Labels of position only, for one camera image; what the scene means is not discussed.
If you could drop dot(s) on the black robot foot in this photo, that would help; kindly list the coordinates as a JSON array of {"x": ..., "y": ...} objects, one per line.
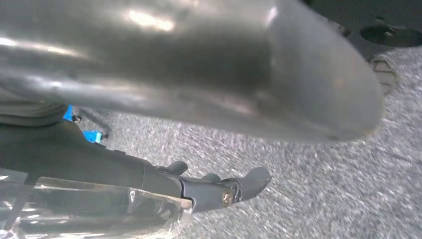
[{"x": 389, "y": 36}]

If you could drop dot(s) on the grey robot body shell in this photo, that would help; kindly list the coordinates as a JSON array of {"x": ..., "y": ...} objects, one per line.
[{"x": 165, "y": 59}]

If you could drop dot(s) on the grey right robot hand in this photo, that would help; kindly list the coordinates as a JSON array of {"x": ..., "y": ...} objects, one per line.
[{"x": 82, "y": 165}]

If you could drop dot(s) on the blue metal shelf rack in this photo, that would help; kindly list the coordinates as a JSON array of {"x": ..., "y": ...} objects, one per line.
[{"x": 92, "y": 136}]

